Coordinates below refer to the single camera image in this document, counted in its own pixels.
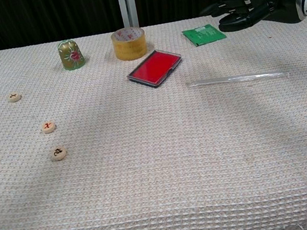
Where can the wooden chess piece red mark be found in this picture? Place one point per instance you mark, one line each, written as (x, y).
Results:
(48, 127)

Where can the wooden chess piece black mark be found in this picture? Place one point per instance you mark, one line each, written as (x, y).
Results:
(14, 97)
(58, 153)

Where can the green foil packet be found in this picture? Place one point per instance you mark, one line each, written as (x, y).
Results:
(203, 34)

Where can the clear wrapped straw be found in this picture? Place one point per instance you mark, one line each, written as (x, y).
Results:
(236, 79)

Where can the red ink pad case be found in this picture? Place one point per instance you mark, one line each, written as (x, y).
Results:
(154, 67)

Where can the yellow packing tape roll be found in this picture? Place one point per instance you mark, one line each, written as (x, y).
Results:
(130, 49)

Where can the beige waffle tablecloth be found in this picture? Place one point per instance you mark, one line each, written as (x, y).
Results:
(160, 155)

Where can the gold green bell-shaped ornament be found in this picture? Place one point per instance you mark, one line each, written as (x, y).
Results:
(71, 56)

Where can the white frame post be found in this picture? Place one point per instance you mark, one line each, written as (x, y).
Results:
(122, 5)

